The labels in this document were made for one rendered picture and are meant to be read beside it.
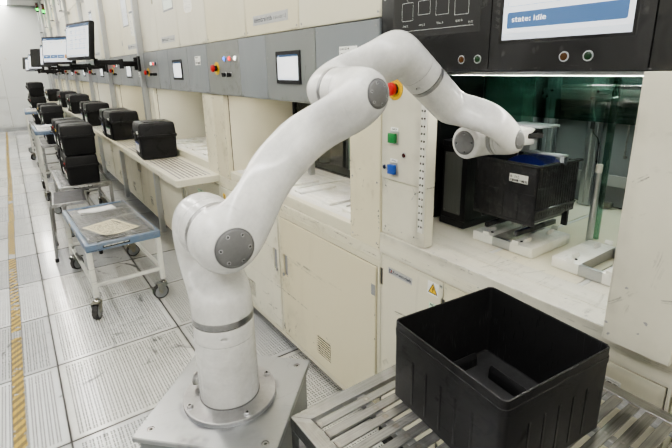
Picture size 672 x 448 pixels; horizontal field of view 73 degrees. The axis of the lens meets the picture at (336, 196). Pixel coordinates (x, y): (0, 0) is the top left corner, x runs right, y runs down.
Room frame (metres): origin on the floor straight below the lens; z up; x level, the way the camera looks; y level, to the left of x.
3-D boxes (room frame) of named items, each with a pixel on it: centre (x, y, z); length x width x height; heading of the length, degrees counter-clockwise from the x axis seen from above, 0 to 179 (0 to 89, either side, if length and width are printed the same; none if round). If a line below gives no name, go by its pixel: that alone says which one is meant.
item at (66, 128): (4.04, 2.29, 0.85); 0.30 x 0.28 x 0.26; 34
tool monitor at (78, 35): (3.70, 1.77, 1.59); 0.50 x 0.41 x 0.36; 125
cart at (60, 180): (4.30, 2.47, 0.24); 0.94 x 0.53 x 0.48; 34
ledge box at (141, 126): (3.38, 1.34, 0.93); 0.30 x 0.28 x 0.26; 32
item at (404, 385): (0.75, -0.30, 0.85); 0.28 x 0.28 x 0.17; 30
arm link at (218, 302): (0.84, 0.25, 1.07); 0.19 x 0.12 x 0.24; 33
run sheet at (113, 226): (2.75, 1.44, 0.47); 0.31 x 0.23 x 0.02; 56
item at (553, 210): (1.35, -0.58, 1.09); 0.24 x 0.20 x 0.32; 34
